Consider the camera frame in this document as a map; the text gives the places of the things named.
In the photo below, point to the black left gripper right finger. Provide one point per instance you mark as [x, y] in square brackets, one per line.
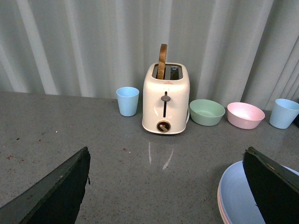
[274, 187]

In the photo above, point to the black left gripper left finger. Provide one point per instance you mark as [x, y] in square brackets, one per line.
[56, 198]

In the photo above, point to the light blue plate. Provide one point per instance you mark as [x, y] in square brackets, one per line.
[236, 197]

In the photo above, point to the pink plate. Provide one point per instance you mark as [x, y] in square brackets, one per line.
[221, 210]

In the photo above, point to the dark blue saucepan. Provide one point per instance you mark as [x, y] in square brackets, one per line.
[296, 121]

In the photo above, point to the light blue cup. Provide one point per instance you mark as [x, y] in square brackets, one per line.
[283, 113]
[127, 98]

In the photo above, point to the pink bowl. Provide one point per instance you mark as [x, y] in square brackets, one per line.
[244, 116]

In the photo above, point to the green bowl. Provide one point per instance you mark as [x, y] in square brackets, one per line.
[206, 112]

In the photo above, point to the cream toaster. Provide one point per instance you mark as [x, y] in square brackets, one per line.
[165, 107]

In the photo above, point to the grey curtain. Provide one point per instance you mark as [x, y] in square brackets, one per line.
[234, 50]

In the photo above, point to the brown bread slice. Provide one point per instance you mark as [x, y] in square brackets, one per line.
[161, 62]

